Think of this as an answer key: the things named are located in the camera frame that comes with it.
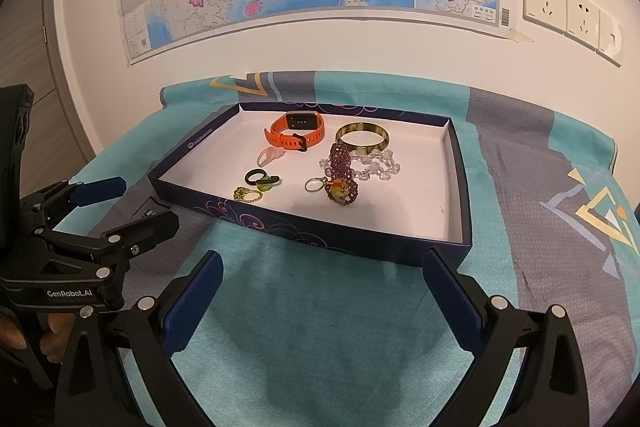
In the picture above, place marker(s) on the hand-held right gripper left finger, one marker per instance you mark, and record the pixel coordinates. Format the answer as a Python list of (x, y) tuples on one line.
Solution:
[(192, 302)]

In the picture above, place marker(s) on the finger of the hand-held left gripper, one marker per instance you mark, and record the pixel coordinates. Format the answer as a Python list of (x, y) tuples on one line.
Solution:
[(100, 189), (150, 229)]

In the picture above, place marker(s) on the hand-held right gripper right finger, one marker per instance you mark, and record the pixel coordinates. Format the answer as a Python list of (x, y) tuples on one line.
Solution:
[(452, 302)]

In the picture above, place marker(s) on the dark blue shallow box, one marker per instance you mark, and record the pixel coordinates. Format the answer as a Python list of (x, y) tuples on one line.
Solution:
[(400, 207)]

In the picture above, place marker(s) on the orange smart band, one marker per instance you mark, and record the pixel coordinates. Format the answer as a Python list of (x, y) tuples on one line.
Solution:
[(280, 138)]

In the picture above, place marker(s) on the green brown bangle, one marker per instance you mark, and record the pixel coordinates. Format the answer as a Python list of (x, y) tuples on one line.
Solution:
[(361, 125)]

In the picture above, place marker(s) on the person's left hand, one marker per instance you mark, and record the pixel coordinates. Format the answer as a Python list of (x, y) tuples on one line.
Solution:
[(55, 337)]

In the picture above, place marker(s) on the teal grey patterned cloth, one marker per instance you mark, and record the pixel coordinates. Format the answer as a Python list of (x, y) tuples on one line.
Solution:
[(310, 357)]

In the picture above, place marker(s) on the grey door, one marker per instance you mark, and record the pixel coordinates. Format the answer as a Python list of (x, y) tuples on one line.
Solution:
[(40, 57)]

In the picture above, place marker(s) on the white wall switch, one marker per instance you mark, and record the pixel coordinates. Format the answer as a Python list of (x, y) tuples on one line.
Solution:
[(611, 39)]

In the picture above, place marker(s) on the white wall socket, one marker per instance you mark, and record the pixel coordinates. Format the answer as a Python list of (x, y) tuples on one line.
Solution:
[(544, 2), (582, 19)]

